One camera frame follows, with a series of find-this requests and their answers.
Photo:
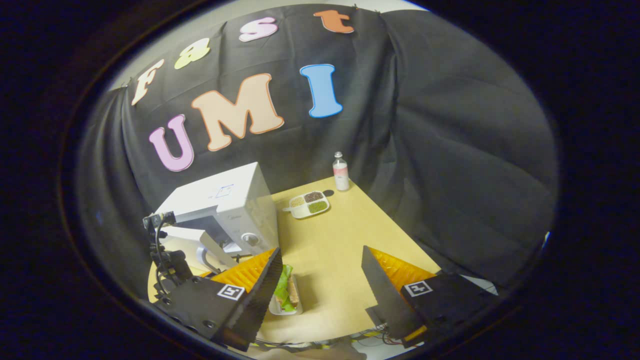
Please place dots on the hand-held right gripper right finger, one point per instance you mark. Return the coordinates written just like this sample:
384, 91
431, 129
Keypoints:
382, 295

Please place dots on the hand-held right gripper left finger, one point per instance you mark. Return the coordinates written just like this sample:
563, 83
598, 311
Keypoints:
260, 305

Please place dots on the green lettuce leaf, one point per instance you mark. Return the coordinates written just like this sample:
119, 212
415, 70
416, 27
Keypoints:
283, 290

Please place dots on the white rectangular food tray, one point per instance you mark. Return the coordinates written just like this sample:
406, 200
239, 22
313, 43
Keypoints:
287, 312

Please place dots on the brown bread slice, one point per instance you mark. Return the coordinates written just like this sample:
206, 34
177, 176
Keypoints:
294, 295

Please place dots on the white microwave oven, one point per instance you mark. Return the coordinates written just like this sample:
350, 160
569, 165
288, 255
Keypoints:
225, 200

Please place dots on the white divided dish of grains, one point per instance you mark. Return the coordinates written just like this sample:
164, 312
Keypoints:
309, 204

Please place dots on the small clear bottle pink label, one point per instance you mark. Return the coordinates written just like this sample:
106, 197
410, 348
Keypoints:
341, 175

